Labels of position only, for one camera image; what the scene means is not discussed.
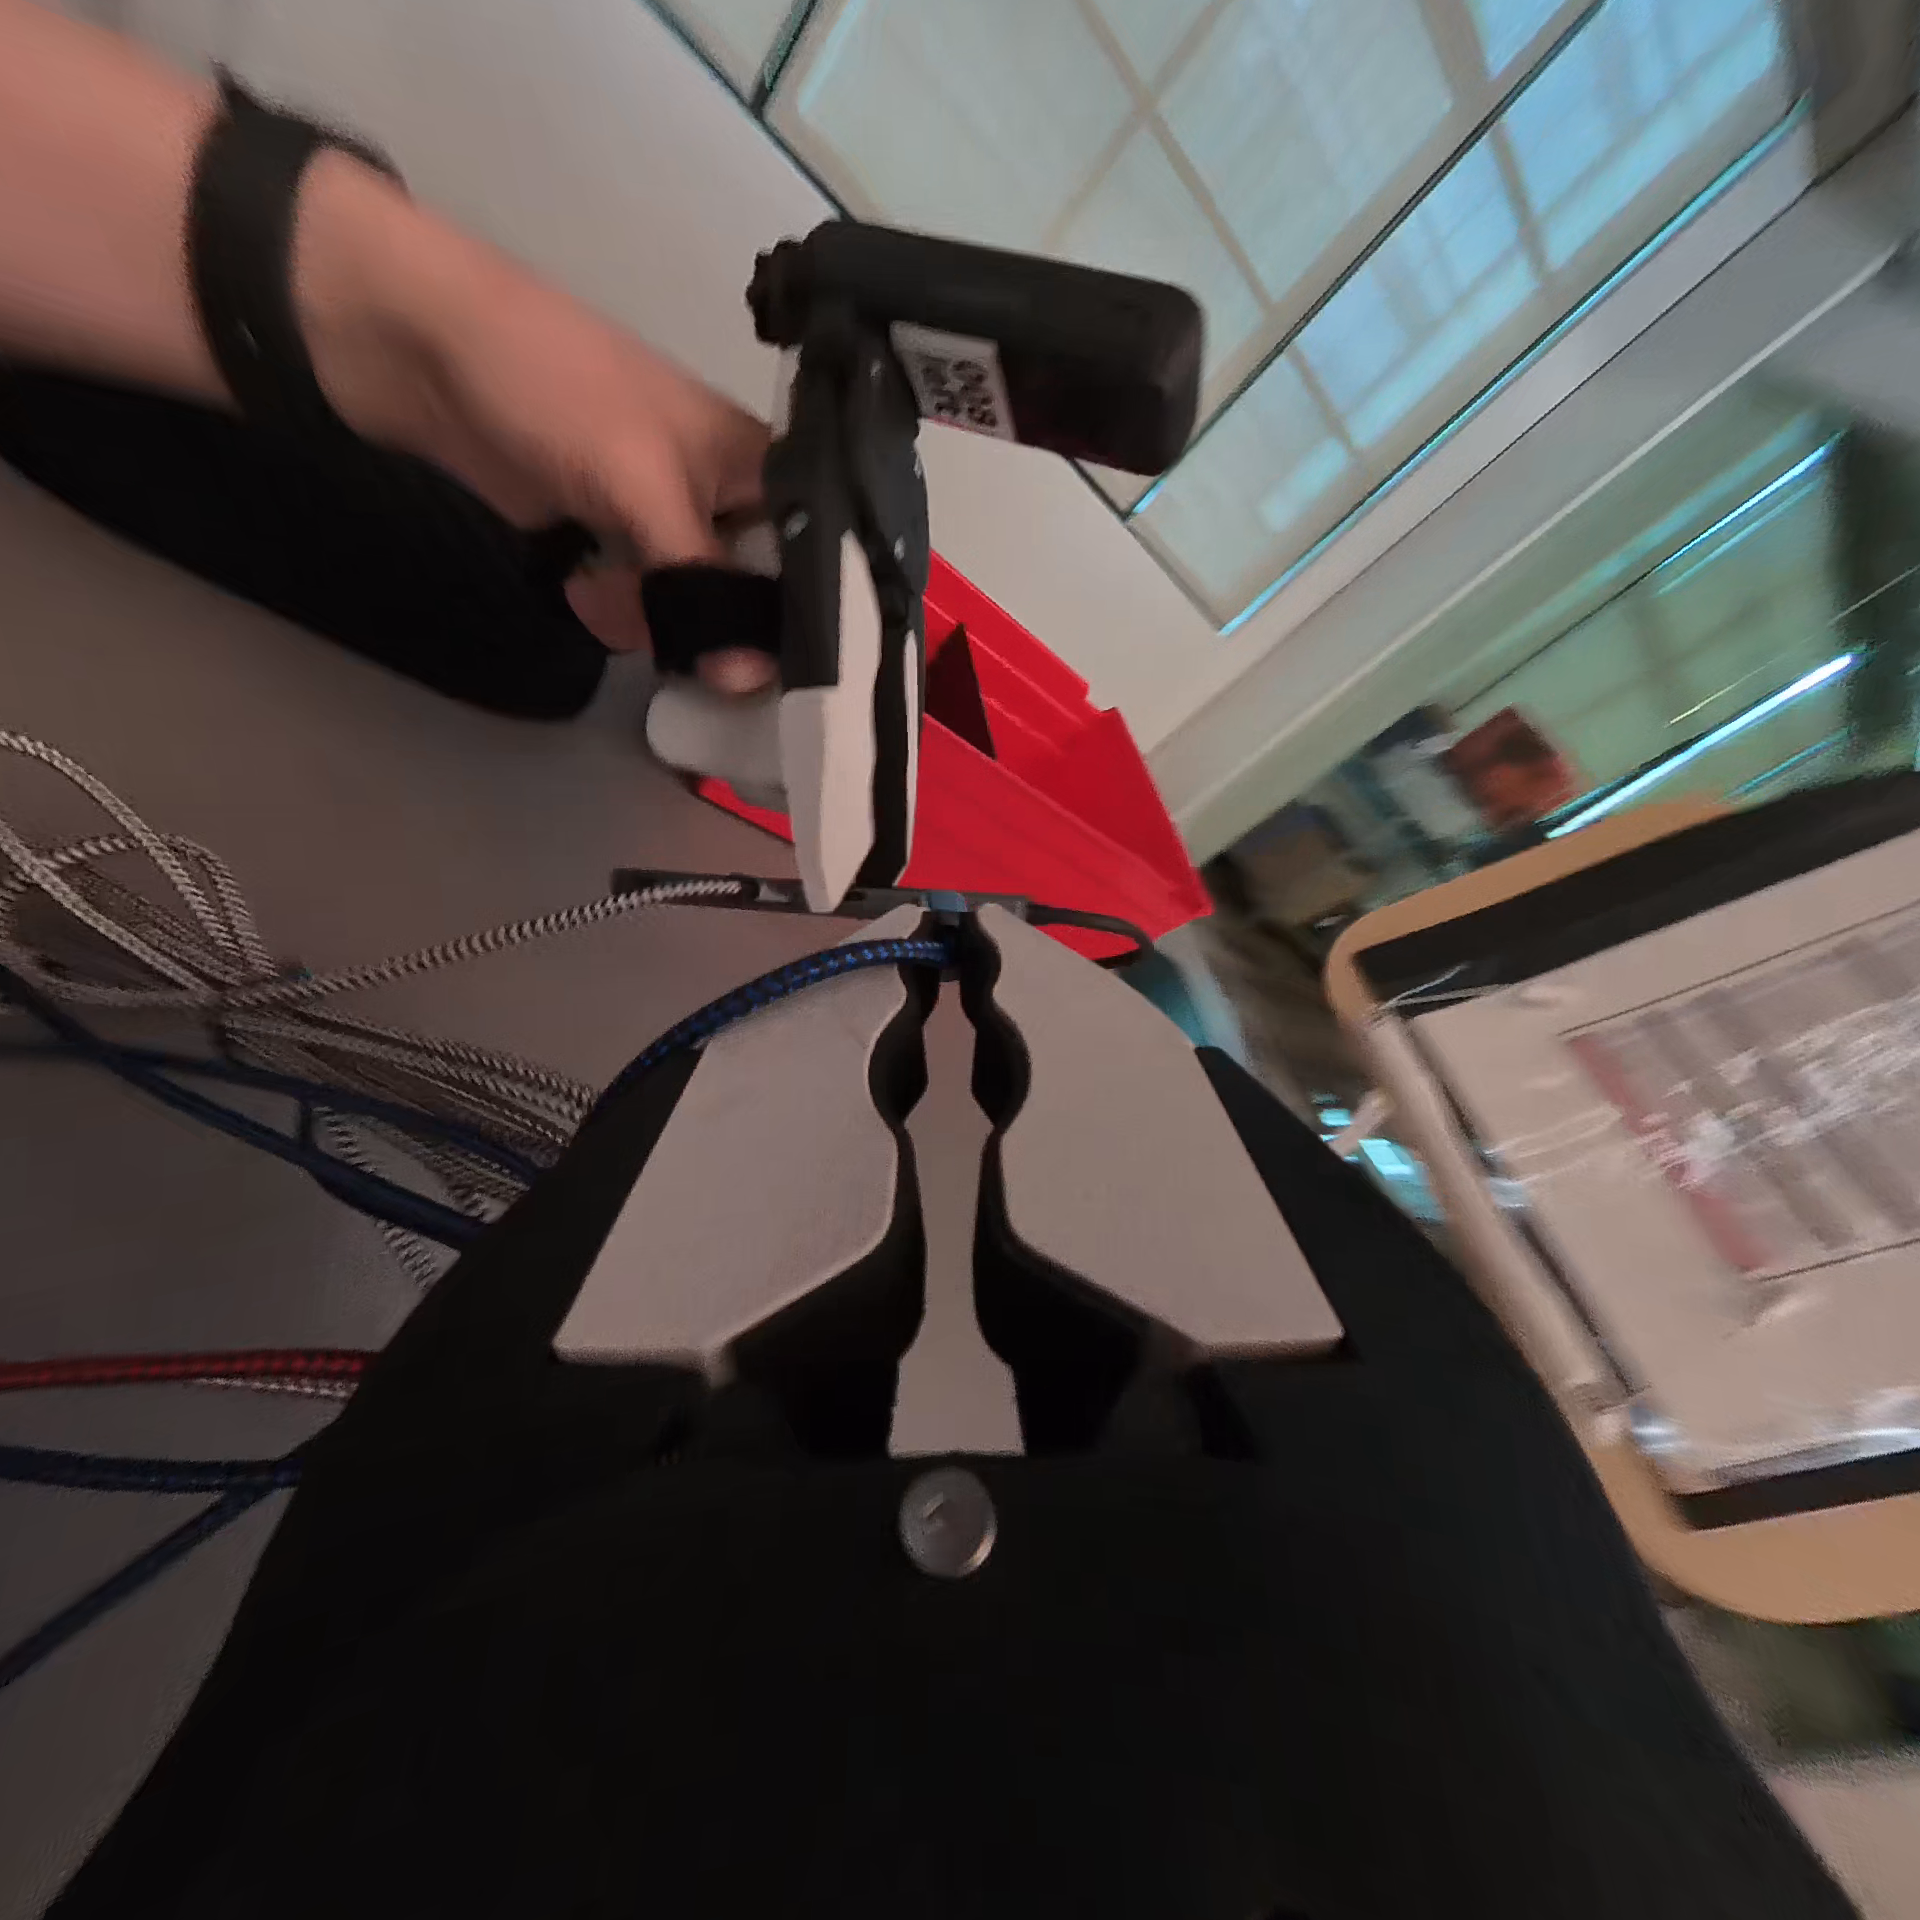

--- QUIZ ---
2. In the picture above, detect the white door with glass panes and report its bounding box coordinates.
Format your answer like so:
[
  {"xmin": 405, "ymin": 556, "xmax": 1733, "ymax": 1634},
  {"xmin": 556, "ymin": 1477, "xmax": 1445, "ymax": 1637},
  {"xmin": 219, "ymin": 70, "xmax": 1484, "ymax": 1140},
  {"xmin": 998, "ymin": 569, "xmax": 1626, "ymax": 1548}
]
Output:
[{"xmin": 645, "ymin": 0, "xmax": 1920, "ymax": 841}]

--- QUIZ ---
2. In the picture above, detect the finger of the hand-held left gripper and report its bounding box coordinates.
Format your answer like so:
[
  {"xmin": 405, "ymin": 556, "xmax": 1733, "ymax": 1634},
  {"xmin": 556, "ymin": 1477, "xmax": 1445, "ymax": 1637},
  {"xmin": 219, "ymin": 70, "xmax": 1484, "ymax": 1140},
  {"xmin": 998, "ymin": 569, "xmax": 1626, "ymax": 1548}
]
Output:
[
  {"xmin": 873, "ymin": 575, "xmax": 924, "ymax": 889},
  {"xmin": 777, "ymin": 533, "xmax": 889, "ymax": 914}
]

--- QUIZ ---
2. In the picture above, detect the red plastic bin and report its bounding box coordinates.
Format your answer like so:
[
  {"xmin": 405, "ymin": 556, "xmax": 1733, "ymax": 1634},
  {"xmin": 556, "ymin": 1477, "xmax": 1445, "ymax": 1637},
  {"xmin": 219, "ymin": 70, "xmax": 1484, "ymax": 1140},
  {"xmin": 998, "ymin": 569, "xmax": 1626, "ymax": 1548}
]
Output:
[{"xmin": 691, "ymin": 545, "xmax": 1213, "ymax": 962}]

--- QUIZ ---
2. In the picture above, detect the black and white braided cable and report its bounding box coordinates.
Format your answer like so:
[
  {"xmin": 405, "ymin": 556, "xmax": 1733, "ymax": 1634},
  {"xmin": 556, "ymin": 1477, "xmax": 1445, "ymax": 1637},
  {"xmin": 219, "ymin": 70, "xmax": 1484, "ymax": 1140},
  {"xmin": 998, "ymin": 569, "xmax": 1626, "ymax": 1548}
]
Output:
[{"xmin": 0, "ymin": 726, "xmax": 768, "ymax": 1292}]

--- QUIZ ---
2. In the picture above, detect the person's left forearm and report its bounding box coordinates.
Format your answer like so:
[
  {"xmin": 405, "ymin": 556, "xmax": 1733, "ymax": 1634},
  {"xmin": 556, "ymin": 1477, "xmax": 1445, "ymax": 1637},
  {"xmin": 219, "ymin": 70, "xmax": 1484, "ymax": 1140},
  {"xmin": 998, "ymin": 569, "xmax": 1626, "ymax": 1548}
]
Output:
[{"xmin": 0, "ymin": 0, "xmax": 226, "ymax": 406}]

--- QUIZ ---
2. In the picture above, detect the black bin divider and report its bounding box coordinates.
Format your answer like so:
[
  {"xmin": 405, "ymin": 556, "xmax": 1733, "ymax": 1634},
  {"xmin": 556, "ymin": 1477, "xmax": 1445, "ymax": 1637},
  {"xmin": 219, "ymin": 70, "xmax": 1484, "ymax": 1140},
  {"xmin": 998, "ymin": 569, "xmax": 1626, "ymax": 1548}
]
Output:
[{"xmin": 929, "ymin": 625, "xmax": 998, "ymax": 759}]

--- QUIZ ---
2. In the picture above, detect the black wrist band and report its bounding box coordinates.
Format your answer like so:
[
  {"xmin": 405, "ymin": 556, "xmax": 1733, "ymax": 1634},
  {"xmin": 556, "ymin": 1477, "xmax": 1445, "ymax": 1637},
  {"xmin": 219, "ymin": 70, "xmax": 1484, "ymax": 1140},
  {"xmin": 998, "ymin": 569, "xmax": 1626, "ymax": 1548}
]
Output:
[{"xmin": 187, "ymin": 74, "xmax": 408, "ymax": 429}]

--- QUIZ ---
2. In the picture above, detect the red wall picture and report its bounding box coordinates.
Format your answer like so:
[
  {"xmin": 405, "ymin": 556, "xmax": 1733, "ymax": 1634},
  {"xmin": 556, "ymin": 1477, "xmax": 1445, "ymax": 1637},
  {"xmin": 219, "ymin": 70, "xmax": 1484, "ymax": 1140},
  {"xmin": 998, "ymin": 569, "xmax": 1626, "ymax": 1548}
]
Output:
[{"xmin": 1446, "ymin": 710, "xmax": 1580, "ymax": 829}]

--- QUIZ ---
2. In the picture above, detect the wood framed display on stand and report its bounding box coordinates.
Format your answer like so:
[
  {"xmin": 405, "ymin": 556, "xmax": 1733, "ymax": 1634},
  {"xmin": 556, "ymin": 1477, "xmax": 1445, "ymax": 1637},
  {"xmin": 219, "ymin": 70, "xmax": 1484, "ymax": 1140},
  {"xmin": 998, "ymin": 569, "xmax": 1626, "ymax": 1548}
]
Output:
[{"xmin": 1328, "ymin": 772, "xmax": 1920, "ymax": 1624}]

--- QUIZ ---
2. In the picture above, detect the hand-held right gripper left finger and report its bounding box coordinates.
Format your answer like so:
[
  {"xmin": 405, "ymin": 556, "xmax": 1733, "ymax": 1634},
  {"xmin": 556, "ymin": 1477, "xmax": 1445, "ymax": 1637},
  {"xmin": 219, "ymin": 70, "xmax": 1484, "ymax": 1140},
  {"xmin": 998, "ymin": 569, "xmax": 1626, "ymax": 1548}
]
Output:
[{"xmin": 552, "ymin": 903, "xmax": 953, "ymax": 1456}]

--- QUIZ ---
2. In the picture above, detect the red braided cable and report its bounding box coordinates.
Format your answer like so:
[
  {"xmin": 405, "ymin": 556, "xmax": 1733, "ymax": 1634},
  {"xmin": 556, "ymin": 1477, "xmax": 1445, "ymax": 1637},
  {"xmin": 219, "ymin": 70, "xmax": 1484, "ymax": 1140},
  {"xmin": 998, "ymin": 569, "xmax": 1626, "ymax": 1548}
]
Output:
[{"xmin": 0, "ymin": 1346, "xmax": 379, "ymax": 1400}]

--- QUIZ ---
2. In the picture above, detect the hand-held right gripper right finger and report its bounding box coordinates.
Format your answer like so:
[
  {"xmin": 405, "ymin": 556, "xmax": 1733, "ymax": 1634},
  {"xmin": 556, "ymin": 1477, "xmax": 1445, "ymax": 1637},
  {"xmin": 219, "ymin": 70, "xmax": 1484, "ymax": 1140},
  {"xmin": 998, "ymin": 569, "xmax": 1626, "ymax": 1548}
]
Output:
[{"xmin": 957, "ymin": 900, "xmax": 1346, "ymax": 1456}]

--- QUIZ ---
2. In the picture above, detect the blue braided cable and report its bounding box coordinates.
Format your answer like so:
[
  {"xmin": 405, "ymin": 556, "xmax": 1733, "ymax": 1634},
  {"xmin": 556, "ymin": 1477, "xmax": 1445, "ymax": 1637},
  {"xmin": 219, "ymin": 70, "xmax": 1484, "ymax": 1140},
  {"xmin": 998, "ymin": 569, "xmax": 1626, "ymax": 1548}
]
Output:
[{"xmin": 0, "ymin": 928, "xmax": 969, "ymax": 1689}]

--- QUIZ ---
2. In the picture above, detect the person's left hand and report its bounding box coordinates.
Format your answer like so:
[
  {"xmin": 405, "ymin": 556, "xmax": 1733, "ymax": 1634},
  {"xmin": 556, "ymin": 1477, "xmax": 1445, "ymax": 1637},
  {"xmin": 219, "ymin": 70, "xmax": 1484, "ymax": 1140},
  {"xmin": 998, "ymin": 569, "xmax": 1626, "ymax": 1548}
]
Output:
[{"xmin": 292, "ymin": 158, "xmax": 781, "ymax": 698}]

